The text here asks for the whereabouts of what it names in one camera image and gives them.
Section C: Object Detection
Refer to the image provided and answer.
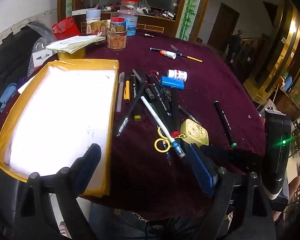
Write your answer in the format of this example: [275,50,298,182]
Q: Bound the gold framed panel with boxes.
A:
[244,0,300,108]

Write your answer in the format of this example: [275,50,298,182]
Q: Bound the black tube with red cap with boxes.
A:
[170,87,181,138]

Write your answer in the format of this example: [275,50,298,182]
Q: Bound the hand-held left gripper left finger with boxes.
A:
[15,143,102,240]

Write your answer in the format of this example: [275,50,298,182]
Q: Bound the blue battery pack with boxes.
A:
[160,75,185,90]

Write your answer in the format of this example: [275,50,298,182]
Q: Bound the white paper sheet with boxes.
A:
[17,77,36,95]

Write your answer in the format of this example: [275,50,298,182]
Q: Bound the yellow taped cardboard box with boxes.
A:
[0,59,120,197]

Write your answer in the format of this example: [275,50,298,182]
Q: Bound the yellow tape roll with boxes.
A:
[58,50,86,61]

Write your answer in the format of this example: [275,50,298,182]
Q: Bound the black art marker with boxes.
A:
[130,74,139,104]
[150,76,175,117]
[132,69,153,100]
[144,72,171,117]

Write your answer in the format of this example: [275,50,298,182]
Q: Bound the brown printed carton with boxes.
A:
[86,20,111,37]

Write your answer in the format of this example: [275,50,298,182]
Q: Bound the blue cloth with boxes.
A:
[0,82,17,113]

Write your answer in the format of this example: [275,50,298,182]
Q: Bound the yellow ring keychain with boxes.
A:
[154,127,175,153]

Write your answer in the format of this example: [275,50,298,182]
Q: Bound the red plastic bag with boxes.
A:
[52,17,81,40]

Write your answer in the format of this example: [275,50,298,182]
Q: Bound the black leather chair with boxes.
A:
[0,22,58,120]

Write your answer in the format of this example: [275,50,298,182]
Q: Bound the white card package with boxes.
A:
[32,48,53,68]

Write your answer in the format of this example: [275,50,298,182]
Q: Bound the brown wooden door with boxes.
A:
[207,2,241,52]

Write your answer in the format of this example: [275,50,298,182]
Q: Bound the person's right forearm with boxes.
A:
[287,176,300,202]

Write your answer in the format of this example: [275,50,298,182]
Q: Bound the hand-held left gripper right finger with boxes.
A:
[181,140,278,240]

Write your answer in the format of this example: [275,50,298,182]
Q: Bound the stack of papers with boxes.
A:
[46,33,107,54]

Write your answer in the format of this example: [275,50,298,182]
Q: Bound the black gel pen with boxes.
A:
[177,104,202,127]
[116,81,147,138]

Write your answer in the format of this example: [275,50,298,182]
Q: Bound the yellow cartoon tin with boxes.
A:
[180,119,210,147]

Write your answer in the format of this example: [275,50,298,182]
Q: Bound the black marker with green cap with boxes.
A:
[214,101,237,148]

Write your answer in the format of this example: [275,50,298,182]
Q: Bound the small jar with red lid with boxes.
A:
[107,17,128,51]

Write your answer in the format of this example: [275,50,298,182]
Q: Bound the large clear jar red lid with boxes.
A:
[119,0,139,36]

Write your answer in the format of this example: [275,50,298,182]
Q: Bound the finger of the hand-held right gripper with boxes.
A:
[202,146,265,173]

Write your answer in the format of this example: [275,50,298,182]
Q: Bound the person's legs in jeans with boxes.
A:
[89,201,215,240]

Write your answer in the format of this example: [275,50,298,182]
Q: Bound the stacked blue and white cups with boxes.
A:
[86,9,102,26]

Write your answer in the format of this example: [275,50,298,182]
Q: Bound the white pill bottle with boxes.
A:
[167,69,188,82]

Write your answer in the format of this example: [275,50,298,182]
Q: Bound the white glue tube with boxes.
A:
[159,50,177,60]

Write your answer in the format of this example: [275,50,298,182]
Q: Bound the wooden glass cabinet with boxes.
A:
[57,0,215,41]

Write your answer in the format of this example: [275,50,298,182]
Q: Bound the clear plastic bag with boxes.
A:
[27,21,56,78]

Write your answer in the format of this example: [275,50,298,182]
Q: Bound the purple cloth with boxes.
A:
[17,76,35,90]

